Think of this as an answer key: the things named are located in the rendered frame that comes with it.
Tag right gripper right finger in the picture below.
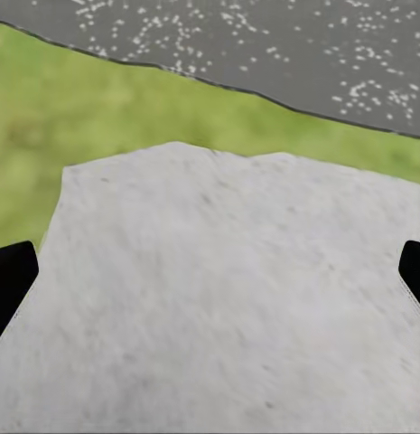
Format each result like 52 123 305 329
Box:
398 241 420 304

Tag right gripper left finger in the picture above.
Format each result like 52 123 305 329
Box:
0 241 39 336

